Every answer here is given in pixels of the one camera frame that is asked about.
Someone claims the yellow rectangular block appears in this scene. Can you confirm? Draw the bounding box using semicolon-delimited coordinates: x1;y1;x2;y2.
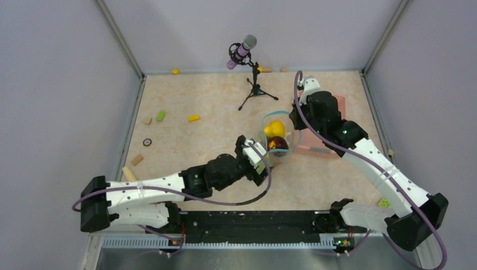
188;114;200;123

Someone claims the brown ring toy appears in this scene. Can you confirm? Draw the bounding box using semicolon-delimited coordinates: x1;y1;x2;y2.
143;138;152;147

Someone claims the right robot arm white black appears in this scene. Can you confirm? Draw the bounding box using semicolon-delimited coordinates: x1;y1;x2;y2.
289;91;449;251

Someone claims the clear zip bag blue zipper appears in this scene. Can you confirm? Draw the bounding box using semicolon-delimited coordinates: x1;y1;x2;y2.
253;110;302;177

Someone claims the green toy block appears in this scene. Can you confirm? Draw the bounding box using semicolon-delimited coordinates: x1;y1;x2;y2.
155;110;166;122

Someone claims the grey purple microphone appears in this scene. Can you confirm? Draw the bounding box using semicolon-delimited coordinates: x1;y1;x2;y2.
226;35;257;70

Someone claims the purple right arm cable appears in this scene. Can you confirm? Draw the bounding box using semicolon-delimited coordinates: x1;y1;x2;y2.
293;70;448;270

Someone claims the yellow lemon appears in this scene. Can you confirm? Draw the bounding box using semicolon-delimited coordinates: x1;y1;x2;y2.
264;120;286;138

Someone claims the red apple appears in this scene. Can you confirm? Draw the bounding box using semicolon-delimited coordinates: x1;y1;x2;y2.
267;136;289;151

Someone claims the pink plastic perforated basket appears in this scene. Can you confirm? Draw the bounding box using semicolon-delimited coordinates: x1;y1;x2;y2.
292;93;347;159

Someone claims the light green block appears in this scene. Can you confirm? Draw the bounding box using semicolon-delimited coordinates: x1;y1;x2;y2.
377;198;391;208

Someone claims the wooden cylinder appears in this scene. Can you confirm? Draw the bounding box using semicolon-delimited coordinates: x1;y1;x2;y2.
122;166;138;182

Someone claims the wooden peg at wall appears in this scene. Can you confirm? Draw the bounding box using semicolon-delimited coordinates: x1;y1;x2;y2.
258;66;273;73

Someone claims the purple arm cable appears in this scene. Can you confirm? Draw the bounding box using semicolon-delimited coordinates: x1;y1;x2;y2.
293;70;448;270
71;141;273;258

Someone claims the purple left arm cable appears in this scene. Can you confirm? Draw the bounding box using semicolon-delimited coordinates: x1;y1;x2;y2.
71;141;273;258

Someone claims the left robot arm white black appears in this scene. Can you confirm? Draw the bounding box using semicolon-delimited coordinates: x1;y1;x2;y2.
72;136;274;233

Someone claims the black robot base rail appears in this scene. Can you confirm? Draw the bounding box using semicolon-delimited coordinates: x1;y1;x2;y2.
145;209;368;247

